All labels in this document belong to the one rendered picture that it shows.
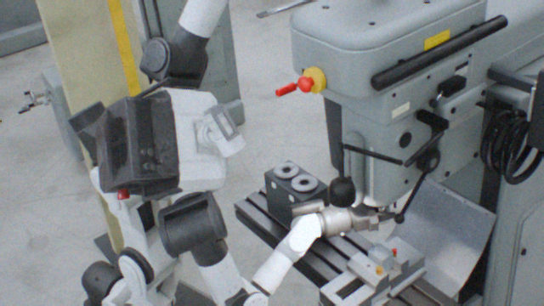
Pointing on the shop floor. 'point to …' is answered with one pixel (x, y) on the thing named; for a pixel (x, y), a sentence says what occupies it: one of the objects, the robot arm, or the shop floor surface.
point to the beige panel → (96, 70)
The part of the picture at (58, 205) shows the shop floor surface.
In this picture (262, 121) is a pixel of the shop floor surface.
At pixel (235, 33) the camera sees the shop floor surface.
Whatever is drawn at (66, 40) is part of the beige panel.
